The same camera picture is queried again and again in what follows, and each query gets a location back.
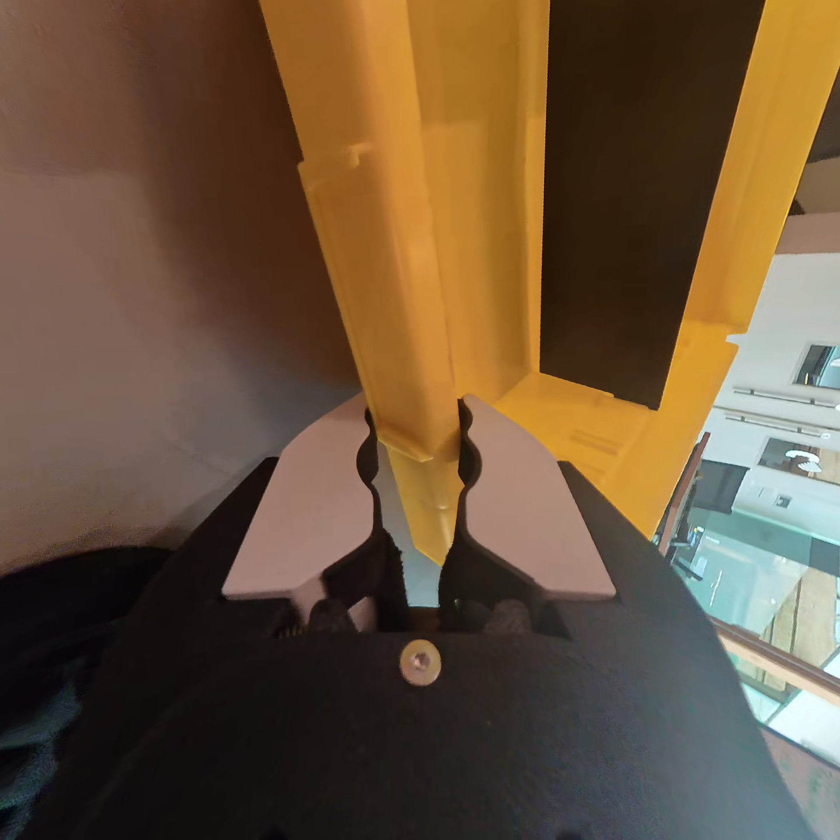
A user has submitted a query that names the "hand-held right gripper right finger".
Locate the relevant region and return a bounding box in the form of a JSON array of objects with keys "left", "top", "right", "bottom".
[{"left": 441, "top": 394, "right": 618, "bottom": 602}]

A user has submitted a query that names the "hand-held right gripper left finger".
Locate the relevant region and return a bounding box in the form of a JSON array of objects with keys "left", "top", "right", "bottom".
[{"left": 222, "top": 392, "right": 385, "bottom": 616}]

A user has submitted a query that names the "large yellow plastic bin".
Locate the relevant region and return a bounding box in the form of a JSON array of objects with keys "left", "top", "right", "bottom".
[{"left": 258, "top": 0, "right": 840, "bottom": 567}]

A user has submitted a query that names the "brown wooden desk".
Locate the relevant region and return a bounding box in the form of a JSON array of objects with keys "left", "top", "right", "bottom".
[{"left": 656, "top": 433, "right": 711, "bottom": 559}]

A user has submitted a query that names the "black bin divider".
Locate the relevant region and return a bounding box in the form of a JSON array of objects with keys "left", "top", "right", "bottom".
[{"left": 539, "top": 0, "right": 767, "bottom": 411}]

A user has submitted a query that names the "framed wall picture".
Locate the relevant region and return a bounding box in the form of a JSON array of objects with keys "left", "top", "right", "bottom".
[{"left": 760, "top": 436, "right": 824, "bottom": 475}]

